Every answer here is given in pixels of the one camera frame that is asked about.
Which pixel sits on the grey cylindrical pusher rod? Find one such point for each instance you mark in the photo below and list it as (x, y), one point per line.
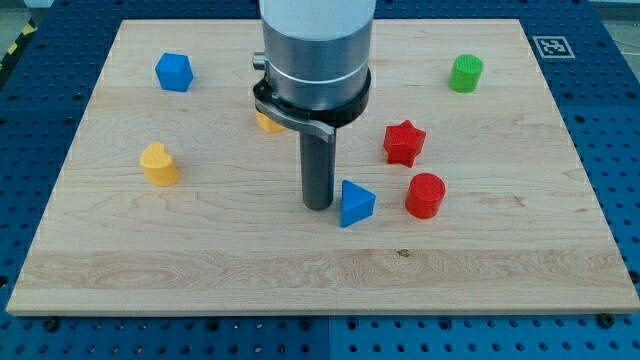
(317, 171)

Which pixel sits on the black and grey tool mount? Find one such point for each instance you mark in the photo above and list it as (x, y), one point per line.
(319, 123)

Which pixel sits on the blue triangle block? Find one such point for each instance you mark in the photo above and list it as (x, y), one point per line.
(357, 203)

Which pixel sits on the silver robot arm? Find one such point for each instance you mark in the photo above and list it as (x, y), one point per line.
(316, 79)

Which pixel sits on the yellow block behind arm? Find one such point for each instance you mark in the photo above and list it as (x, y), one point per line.
(268, 125)

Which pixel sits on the red star block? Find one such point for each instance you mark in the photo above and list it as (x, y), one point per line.
(403, 143)

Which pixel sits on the red cylinder block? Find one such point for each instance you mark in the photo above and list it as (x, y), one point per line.
(425, 194)

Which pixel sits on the wooden board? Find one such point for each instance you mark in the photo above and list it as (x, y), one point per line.
(519, 231)

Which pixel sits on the green cylinder block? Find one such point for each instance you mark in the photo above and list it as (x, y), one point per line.
(465, 73)

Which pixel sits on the blue hexagon block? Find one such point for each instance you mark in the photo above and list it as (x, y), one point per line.
(174, 72)

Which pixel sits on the yellow heart block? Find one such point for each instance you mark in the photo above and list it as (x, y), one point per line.
(158, 166)

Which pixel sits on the white fiducial marker tag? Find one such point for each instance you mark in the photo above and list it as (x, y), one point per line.
(553, 47)

